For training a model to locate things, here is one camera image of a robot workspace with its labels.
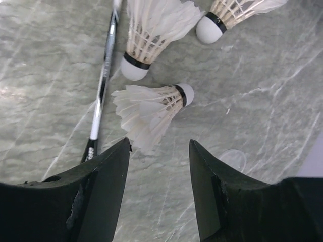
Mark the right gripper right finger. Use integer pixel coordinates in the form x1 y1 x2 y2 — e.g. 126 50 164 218
189 140 322 241

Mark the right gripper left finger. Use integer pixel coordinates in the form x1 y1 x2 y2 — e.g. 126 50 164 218
1 138 131 241

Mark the clear plastic tube lid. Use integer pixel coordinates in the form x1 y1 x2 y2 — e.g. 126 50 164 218
218 149 247 172

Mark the white shuttlecock front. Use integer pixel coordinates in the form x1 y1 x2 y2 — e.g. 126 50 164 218
112 83 194 153

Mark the white shuttlecock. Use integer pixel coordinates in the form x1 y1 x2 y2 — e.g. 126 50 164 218
121 0 204 81
112 83 194 153
196 0 287 44

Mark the white shuttlecock back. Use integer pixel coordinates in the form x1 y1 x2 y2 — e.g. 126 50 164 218
196 0 287 44

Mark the white badminton racket right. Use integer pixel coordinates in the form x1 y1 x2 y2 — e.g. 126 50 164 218
80 0 122 163

